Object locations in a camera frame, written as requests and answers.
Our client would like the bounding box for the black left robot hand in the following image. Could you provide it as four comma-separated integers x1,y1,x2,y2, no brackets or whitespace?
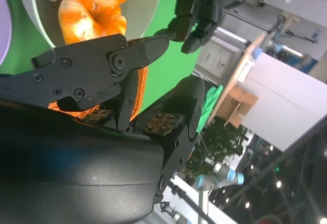
154,0,224,55

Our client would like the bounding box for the green leafy plant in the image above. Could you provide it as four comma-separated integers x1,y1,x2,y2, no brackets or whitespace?
185,116,253,184

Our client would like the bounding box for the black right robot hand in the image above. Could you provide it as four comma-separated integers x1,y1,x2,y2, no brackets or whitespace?
0,34,206,224

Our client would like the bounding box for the brown cardboard box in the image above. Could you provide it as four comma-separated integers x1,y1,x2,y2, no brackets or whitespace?
224,85,259,128

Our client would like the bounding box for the large white block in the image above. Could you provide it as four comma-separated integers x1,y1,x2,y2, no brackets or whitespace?
240,53,327,153

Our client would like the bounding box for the lavender round plate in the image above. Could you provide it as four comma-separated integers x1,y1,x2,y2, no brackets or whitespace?
0,0,13,65

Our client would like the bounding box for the long black pole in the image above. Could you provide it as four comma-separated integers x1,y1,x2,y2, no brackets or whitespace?
168,177,218,224

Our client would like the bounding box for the pale grey-green bowl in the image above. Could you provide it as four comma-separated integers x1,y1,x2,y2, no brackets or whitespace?
15,0,164,49

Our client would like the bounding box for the green tablecloth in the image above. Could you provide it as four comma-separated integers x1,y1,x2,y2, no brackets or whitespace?
0,0,224,135

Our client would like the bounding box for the orange wicker basket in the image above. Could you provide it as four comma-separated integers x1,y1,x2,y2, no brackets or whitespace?
48,65,149,120

